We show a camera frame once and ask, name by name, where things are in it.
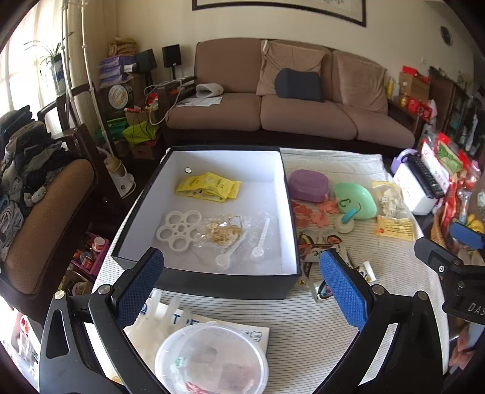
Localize white printer box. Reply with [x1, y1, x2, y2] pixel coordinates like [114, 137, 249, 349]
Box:
[393, 164, 438, 216]

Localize white coat rack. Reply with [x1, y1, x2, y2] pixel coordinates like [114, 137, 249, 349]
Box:
[61, 0, 114, 156]

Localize stack of purple packs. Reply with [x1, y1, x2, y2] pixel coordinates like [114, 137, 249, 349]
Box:
[99, 55, 137, 86]

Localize black speaker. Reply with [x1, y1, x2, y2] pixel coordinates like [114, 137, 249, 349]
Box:
[162, 44, 182, 69]
[135, 49, 158, 72]

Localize purple oval case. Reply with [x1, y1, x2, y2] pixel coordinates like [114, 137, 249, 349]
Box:
[287, 169, 331, 202]

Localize green oval case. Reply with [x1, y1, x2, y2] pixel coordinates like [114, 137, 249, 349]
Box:
[334, 182, 377, 219]

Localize clear plastic glove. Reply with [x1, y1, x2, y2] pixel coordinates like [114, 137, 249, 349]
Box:
[146, 290, 191, 327]

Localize white papers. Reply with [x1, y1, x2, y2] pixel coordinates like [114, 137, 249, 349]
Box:
[176, 95, 223, 108]

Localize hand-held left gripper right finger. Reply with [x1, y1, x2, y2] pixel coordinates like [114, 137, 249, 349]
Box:
[318, 248, 451, 394]

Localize brown swirl chocolate bar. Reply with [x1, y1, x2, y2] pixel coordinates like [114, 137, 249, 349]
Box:
[298, 232, 345, 263]

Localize white base teal peg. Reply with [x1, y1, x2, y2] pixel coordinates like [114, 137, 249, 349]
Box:
[335, 205, 361, 232]

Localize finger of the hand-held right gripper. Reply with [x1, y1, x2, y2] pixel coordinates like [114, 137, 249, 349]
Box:
[414, 236, 485, 293]
[449, 221, 485, 251]

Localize framed wall picture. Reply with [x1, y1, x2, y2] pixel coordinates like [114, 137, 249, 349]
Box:
[192, 0, 367, 28]

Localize brown sofa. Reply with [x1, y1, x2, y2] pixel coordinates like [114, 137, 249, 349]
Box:
[158, 38, 416, 149]

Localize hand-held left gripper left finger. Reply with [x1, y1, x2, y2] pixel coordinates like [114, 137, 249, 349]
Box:
[38, 247, 165, 394]

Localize round biscuit tin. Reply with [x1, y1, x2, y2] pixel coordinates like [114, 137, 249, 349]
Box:
[108, 84, 133, 110]

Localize tan throw pillow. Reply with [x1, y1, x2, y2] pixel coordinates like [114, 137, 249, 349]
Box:
[256, 41, 326, 101]

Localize round clear plastic container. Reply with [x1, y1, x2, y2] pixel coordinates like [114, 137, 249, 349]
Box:
[155, 323, 269, 394]

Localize wrapped white plastic spoon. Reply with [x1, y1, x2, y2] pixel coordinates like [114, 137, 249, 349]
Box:
[249, 217, 271, 263]

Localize dark lumbar cushion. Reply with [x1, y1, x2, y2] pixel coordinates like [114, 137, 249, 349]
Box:
[275, 68, 324, 102]

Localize small white packet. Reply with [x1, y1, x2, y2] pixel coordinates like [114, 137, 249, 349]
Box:
[354, 261, 376, 282]

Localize white ringed plastic tray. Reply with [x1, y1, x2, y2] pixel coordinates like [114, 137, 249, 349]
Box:
[155, 209, 204, 252]

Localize potted plant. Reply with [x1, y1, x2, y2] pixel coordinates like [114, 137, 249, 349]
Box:
[25, 40, 67, 95]

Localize wooden armchair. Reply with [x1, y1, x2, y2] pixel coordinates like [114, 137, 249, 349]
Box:
[0, 123, 99, 322]

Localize white printed plastic bag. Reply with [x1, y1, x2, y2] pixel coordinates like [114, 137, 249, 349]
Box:
[125, 299, 270, 381]

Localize yellow green bag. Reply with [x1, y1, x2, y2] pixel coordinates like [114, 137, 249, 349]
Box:
[122, 121, 160, 146]

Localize pile of clothes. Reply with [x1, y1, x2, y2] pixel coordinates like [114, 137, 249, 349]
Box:
[0, 106, 76, 262]

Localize clear bag of white pieces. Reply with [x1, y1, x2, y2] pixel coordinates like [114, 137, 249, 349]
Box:
[371, 181, 409, 219]

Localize white neck massager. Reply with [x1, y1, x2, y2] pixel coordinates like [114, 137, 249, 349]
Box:
[196, 83, 224, 100]

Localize black storage box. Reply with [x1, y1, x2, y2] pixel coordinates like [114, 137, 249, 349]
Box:
[111, 146, 302, 301]

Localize purple tape dispenser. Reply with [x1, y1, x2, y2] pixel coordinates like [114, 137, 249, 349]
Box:
[390, 149, 421, 175]

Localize dark wooden shelf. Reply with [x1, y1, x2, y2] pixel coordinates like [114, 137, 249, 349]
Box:
[428, 66, 485, 160]

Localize yellow sachet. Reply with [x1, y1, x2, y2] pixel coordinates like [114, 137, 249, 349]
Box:
[175, 173, 213, 198]
[205, 172, 242, 203]

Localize wicker basket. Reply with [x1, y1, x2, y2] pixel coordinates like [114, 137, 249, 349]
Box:
[431, 208, 485, 255]

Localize yellow label bag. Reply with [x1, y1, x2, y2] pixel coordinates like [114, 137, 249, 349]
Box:
[376, 216, 414, 242]

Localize black remote control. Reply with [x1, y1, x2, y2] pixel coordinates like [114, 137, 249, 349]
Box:
[407, 155, 446, 199]

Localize tan sofa back cushion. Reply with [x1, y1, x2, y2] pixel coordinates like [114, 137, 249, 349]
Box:
[333, 50, 389, 114]

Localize striped white tablecloth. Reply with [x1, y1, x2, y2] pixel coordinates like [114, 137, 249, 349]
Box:
[93, 148, 451, 394]

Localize pile of red snack packets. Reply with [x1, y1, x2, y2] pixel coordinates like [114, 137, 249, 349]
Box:
[420, 132, 485, 228]

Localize white kitchen appliance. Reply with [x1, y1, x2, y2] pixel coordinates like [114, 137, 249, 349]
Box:
[104, 155, 136, 198]

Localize clear snack bag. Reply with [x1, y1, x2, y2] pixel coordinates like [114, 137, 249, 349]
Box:
[195, 215, 247, 249]

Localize coral flower ornament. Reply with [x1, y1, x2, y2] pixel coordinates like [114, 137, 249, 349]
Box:
[291, 202, 315, 229]

